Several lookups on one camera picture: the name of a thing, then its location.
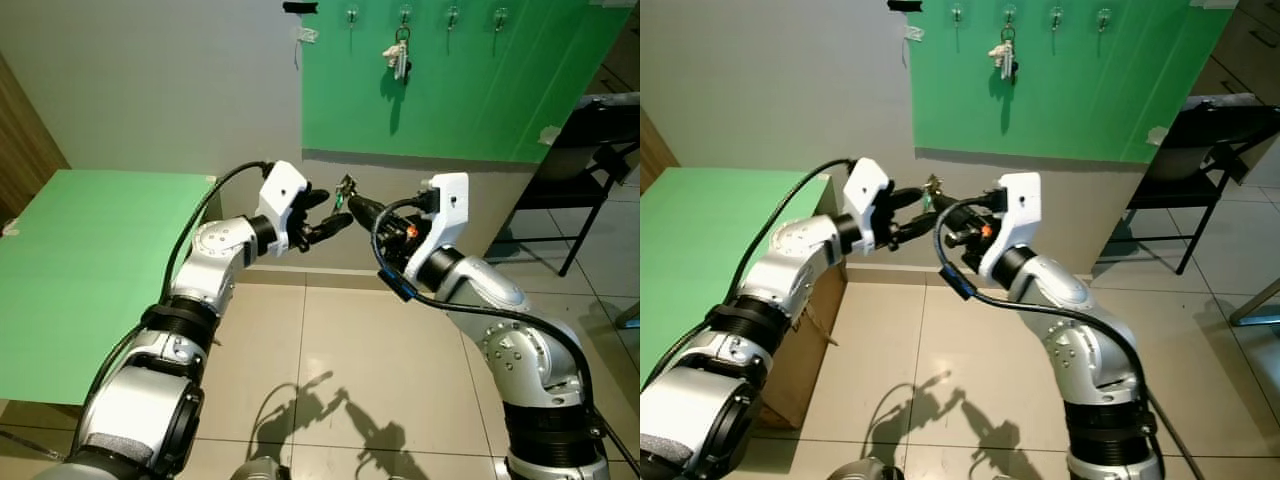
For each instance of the silver metal furniture leg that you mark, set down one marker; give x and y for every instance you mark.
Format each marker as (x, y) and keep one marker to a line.
(628, 315)
(1255, 303)

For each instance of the dark grey robot leg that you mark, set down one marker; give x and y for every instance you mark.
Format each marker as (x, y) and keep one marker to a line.
(260, 470)
(865, 470)

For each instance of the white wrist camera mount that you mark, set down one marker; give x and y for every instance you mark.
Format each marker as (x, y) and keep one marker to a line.
(868, 182)
(282, 185)
(450, 205)
(1020, 200)

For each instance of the green wall board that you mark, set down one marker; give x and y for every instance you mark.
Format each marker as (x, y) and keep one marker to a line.
(480, 100)
(1080, 100)

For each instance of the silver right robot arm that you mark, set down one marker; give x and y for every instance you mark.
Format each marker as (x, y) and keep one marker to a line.
(1095, 350)
(530, 350)

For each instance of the small silver metal object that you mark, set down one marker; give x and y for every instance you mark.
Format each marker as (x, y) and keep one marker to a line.
(8, 228)

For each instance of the brown wooden door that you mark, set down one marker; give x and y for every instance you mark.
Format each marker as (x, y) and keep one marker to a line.
(652, 160)
(25, 150)

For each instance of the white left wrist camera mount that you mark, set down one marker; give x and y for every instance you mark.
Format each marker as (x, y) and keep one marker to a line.
(868, 182)
(282, 185)

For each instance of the key bunch with white figure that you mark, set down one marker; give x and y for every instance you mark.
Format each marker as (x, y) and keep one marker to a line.
(1005, 60)
(400, 60)

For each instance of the black folding chair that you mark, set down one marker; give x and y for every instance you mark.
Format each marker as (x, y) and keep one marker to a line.
(1210, 130)
(600, 130)

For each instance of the small black wall object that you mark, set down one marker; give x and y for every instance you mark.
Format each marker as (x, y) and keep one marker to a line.
(905, 6)
(300, 7)

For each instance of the clear adhesive wall hook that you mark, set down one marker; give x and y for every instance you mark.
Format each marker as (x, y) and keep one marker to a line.
(405, 14)
(1009, 14)
(500, 17)
(1056, 17)
(957, 14)
(1103, 17)
(351, 14)
(452, 17)

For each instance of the white tape piece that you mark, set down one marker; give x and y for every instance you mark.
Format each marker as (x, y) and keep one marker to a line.
(551, 135)
(1157, 136)

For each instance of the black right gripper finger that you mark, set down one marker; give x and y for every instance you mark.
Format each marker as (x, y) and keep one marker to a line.
(962, 224)
(365, 206)
(952, 206)
(378, 224)

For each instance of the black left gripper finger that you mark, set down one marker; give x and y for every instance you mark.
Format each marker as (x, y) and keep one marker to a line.
(328, 230)
(906, 197)
(914, 228)
(316, 199)

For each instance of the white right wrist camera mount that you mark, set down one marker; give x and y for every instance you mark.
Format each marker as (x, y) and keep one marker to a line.
(1020, 200)
(450, 205)

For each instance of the brown cardboard box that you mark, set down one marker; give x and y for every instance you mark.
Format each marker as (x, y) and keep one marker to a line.
(800, 350)

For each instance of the brown wooden cabinet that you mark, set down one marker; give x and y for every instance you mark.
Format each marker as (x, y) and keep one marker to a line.
(1255, 50)
(625, 60)

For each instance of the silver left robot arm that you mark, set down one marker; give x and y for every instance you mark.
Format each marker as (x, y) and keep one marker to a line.
(215, 250)
(800, 245)

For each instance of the grey robot torso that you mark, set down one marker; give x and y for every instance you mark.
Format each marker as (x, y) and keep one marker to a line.
(90, 468)
(662, 462)

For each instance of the small white wall object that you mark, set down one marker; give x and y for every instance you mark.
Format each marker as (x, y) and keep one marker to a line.
(308, 35)
(914, 34)

